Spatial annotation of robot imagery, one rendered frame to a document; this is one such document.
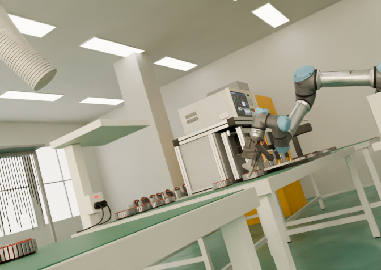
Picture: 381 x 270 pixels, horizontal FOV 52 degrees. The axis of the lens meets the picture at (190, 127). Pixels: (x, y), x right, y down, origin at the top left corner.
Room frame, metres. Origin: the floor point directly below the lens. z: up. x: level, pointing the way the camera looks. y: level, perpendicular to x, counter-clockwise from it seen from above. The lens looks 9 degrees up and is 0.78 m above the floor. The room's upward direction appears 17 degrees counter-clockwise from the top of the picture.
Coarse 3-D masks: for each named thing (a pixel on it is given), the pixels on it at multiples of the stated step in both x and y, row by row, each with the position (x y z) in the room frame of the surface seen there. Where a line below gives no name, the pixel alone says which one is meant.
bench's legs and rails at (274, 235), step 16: (352, 160) 3.23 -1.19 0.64; (352, 176) 3.25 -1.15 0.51; (256, 208) 3.67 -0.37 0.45; (272, 208) 1.41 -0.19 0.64; (368, 208) 3.23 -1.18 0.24; (272, 224) 1.41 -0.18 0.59; (320, 224) 3.43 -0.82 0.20; (336, 224) 3.37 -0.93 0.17; (272, 240) 1.42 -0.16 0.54; (288, 256) 1.41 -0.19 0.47
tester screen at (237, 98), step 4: (232, 92) 2.37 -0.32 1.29; (232, 96) 2.35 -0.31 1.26; (236, 96) 2.41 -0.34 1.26; (240, 96) 2.47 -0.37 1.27; (244, 96) 2.53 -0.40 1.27; (236, 100) 2.39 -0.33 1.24; (240, 100) 2.45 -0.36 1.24; (244, 100) 2.51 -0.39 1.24; (236, 104) 2.37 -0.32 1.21; (240, 104) 2.43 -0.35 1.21; (236, 108) 2.35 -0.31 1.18; (244, 112) 2.45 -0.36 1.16
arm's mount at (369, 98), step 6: (366, 96) 1.89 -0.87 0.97; (372, 96) 1.88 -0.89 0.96; (378, 96) 1.87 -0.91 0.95; (372, 102) 1.88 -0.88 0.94; (378, 102) 1.87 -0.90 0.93; (372, 108) 1.88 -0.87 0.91; (378, 108) 1.88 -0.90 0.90; (372, 114) 1.91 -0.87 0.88; (378, 114) 1.88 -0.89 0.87; (378, 120) 1.88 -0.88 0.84; (378, 126) 1.89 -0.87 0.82; (378, 132) 1.99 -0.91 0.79
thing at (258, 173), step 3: (255, 171) 1.97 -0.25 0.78; (258, 171) 1.97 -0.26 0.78; (261, 171) 1.99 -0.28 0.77; (243, 174) 2.01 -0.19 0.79; (246, 174) 1.98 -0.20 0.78; (252, 174) 1.97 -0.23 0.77; (255, 174) 1.96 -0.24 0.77; (258, 174) 1.97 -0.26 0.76; (261, 174) 1.98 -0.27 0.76; (243, 177) 2.00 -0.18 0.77; (246, 177) 1.98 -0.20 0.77; (249, 177) 1.97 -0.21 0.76; (252, 177) 1.97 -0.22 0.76; (255, 177) 1.96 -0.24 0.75; (258, 177) 1.98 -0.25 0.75; (243, 180) 2.02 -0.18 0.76; (246, 180) 2.00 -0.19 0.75
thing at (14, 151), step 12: (36, 144) 4.90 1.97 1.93; (0, 156) 4.67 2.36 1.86; (12, 156) 4.86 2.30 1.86; (24, 156) 4.99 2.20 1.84; (36, 156) 5.13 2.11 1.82; (0, 168) 4.66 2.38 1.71; (24, 168) 4.95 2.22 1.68; (36, 168) 5.12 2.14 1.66; (24, 180) 4.92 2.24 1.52; (24, 192) 4.89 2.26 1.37; (24, 204) 4.85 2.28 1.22; (48, 204) 5.14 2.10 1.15; (48, 216) 5.11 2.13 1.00; (0, 228) 4.52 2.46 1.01
